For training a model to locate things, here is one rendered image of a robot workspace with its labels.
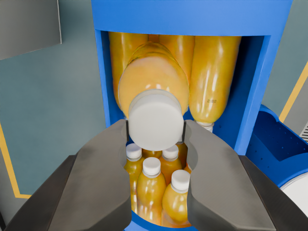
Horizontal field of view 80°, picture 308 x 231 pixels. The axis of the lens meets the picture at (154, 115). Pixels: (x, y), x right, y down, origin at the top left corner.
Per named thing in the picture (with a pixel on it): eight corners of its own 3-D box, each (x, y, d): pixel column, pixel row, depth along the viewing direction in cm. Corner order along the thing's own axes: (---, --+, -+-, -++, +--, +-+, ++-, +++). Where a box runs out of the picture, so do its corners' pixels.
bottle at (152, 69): (181, 68, 31) (216, 122, 15) (148, 92, 33) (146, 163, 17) (156, 32, 29) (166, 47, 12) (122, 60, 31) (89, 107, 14)
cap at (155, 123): (189, 117, 15) (194, 129, 13) (150, 142, 16) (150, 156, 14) (160, 79, 13) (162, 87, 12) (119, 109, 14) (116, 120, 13)
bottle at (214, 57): (237, 20, 32) (217, 116, 41) (195, 19, 32) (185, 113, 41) (251, 20, 26) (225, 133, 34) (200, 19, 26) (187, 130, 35)
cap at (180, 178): (186, 176, 40) (187, 170, 39) (193, 191, 37) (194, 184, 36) (169, 178, 39) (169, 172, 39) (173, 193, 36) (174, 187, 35)
